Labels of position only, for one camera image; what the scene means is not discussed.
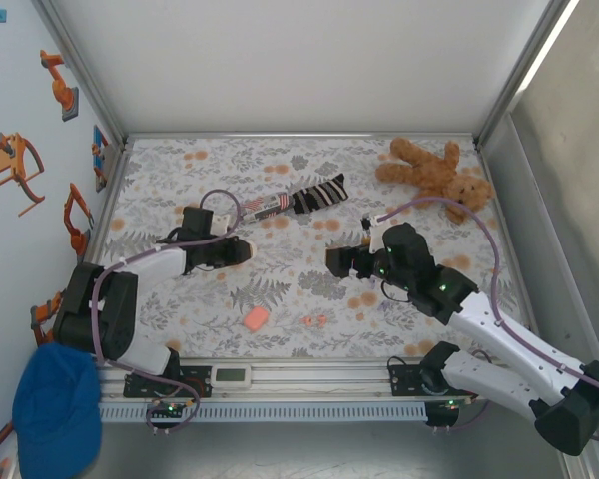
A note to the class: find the blue cap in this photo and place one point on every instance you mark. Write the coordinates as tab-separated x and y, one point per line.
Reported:
55	414

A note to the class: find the pink earbud charging case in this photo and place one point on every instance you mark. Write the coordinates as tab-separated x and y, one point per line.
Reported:
256	320

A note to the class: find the brown teddy bear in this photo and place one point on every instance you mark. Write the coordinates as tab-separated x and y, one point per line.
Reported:
429	174

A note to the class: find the rolled flag print packet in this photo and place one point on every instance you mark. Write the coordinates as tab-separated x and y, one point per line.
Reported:
267	207

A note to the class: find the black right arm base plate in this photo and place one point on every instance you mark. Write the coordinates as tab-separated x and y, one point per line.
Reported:
404	381

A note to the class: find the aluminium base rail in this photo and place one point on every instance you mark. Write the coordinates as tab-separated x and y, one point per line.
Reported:
304	379

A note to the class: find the black white striped sock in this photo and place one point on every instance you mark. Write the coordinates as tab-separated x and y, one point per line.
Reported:
319	194

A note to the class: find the green-lit circuit board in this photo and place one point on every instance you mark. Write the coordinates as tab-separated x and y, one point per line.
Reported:
170	409
446	404

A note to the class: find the white digital timer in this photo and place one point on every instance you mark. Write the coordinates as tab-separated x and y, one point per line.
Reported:
231	376

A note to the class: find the aluminium frame cross bar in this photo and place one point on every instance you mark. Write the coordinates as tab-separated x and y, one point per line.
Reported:
299	135

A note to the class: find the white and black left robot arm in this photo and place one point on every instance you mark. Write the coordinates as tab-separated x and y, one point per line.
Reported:
155	264

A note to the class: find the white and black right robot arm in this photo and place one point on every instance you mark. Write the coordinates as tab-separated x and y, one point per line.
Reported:
494	339

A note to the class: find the aluminium frame post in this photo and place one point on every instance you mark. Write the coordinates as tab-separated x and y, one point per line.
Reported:
80	75
524	70

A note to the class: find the aluminium frame side rail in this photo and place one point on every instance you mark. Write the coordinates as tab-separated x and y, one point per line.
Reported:
96	239
501	199

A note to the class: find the orange grey gripper sticker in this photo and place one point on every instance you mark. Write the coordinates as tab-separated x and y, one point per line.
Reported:
10	159

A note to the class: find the blue orange machine sticker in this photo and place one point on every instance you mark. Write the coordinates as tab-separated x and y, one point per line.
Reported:
99	149

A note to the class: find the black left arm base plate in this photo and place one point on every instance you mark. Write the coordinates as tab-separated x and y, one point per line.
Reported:
194	374

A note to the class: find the floral table cloth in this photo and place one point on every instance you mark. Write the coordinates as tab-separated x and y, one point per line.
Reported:
179	174

